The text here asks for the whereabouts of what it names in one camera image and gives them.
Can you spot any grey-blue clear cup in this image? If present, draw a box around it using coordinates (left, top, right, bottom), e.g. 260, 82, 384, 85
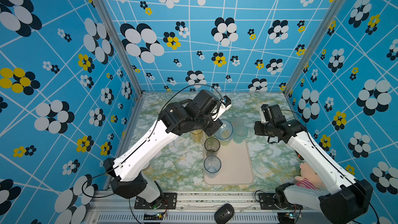
204, 156, 222, 175

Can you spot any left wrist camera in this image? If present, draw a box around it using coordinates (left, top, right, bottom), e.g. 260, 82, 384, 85
214, 95, 232, 120

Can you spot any blue-grey translucent cup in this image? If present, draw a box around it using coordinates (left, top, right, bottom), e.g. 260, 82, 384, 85
214, 119, 234, 146

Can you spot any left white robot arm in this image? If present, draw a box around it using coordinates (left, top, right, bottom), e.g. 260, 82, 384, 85
104, 96, 231, 205

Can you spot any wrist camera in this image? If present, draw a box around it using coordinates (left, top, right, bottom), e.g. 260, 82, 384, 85
214, 95, 232, 120
261, 104, 287, 127

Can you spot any black computer mouse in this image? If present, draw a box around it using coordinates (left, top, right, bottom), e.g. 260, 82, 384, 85
214, 203, 235, 224

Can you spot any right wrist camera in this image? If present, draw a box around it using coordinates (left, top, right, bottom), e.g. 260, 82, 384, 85
261, 104, 287, 127

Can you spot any clear colourless cup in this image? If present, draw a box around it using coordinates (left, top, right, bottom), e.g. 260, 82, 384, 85
232, 117, 244, 126

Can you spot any amber cup front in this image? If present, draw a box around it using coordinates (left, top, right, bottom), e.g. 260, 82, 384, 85
190, 129, 204, 142

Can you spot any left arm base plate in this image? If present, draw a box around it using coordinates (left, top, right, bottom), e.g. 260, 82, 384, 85
134, 192, 177, 210

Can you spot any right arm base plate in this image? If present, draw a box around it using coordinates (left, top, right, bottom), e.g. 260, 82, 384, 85
255, 192, 303, 211

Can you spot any teal cup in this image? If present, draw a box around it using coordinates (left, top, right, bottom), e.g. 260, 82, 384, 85
233, 124, 248, 144

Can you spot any pink plush doll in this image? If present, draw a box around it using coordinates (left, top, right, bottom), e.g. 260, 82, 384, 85
294, 162, 325, 190

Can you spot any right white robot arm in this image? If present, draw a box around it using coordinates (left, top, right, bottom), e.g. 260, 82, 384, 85
254, 120, 373, 224

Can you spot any aluminium front frame rail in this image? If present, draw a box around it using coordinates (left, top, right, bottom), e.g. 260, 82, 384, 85
84, 191, 329, 224

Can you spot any beige plastic tray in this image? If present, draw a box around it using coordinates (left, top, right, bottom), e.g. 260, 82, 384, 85
203, 136, 254, 186

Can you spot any dark smoky cup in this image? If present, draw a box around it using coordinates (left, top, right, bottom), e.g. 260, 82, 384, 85
204, 137, 221, 157

